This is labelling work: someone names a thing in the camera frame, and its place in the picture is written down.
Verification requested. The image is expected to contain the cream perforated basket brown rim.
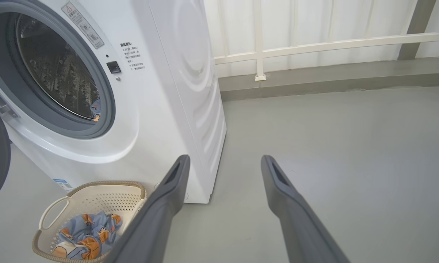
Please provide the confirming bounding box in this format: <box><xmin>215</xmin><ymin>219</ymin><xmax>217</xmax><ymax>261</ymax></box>
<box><xmin>32</xmin><ymin>181</ymin><xmax>147</xmax><ymax>263</ymax></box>

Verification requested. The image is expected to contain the white front-load washing machine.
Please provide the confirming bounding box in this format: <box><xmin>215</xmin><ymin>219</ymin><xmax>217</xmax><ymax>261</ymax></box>
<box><xmin>0</xmin><ymin>0</ymin><xmax>228</xmax><ymax>204</ymax></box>

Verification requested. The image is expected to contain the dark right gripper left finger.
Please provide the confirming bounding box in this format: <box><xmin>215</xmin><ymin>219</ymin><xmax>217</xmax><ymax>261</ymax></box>
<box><xmin>104</xmin><ymin>154</ymin><xmax>191</xmax><ymax>263</ymax></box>

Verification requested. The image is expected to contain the blue cartoon print garment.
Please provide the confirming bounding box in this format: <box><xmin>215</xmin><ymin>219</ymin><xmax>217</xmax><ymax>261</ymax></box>
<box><xmin>90</xmin><ymin>99</ymin><xmax>102</xmax><ymax>122</ymax></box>
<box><xmin>51</xmin><ymin>211</ymin><xmax>123</xmax><ymax>260</ymax></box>

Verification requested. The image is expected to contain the metal door hinge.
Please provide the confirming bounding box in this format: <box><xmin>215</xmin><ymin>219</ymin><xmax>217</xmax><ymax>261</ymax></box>
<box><xmin>0</xmin><ymin>86</ymin><xmax>19</xmax><ymax>119</ymax></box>

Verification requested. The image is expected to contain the blue energy label sticker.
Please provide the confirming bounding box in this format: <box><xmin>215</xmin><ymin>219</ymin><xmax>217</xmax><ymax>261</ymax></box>
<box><xmin>53</xmin><ymin>178</ymin><xmax>75</xmax><ymax>191</ymax></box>

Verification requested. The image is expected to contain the grey warning label strip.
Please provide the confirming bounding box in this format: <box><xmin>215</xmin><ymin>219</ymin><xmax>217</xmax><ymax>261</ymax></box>
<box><xmin>61</xmin><ymin>2</ymin><xmax>105</xmax><ymax>50</ymax></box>

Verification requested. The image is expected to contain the perforated steel washer drum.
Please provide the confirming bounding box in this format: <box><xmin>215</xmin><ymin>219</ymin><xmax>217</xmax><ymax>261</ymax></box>
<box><xmin>16</xmin><ymin>14</ymin><xmax>100</xmax><ymax>121</ymax></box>

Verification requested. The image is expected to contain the white metal railing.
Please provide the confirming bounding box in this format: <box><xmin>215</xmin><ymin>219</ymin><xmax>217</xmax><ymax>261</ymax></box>
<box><xmin>204</xmin><ymin>0</ymin><xmax>439</xmax><ymax>82</ymax></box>

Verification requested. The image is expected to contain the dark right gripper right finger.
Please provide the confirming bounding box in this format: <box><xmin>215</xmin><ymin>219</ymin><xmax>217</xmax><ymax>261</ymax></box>
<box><xmin>260</xmin><ymin>155</ymin><xmax>351</xmax><ymax>263</ymax></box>

